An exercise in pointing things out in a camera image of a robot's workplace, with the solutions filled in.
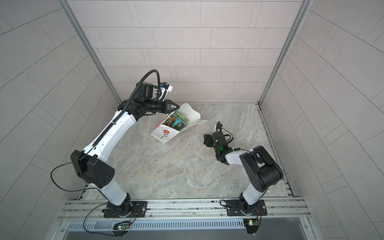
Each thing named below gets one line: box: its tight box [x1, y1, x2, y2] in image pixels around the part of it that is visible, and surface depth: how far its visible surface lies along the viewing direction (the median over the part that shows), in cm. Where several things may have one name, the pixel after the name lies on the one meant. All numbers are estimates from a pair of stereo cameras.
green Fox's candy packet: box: [172, 110, 190, 131], surface depth 93 cm
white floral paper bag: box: [150, 103, 208, 144], surface depth 87 cm
